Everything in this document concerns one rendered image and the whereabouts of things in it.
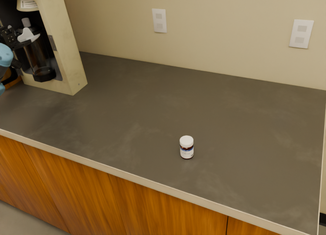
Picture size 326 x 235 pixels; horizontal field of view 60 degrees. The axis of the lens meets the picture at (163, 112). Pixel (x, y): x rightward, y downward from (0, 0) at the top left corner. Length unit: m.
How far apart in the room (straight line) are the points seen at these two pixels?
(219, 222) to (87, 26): 1.25
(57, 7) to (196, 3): 0.58
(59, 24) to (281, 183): 1.01
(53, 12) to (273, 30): 0.89
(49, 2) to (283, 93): 1.01
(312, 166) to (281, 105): 0.32
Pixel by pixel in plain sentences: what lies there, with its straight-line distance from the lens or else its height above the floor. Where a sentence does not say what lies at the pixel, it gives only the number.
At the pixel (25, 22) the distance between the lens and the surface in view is 1.33.
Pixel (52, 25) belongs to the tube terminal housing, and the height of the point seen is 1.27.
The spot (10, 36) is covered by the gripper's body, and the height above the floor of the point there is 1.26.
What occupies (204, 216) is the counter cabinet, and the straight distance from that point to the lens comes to 1.00.
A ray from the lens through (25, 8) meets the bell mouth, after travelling 1.33.
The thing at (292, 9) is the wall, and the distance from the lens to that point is 1.27.
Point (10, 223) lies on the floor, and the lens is 2.26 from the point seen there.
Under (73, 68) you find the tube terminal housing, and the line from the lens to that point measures 1.36.
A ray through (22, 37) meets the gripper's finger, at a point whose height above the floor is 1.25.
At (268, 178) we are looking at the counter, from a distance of 0.94.
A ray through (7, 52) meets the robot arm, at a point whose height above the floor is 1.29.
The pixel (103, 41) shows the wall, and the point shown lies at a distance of 1.70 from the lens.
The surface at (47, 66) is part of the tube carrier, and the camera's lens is 1.37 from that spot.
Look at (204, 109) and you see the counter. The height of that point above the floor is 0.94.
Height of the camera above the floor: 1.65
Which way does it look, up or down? 38 degrees down
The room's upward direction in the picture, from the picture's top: 6 degrees counter-clockwise
